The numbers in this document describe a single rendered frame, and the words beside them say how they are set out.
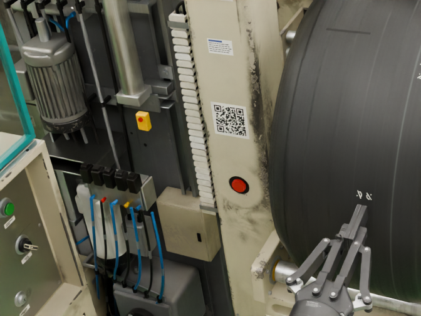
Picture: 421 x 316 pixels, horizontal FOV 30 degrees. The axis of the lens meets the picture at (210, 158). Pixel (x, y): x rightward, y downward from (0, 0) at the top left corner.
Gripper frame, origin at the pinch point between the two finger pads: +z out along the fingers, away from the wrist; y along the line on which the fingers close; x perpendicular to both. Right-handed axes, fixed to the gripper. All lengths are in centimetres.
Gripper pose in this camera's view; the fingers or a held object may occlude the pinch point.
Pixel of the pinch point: (356, 227)
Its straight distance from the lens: 120.8
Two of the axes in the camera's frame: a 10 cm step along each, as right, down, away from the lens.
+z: 4.2, -6.7, 6.1
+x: 1.9, 7.2, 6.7
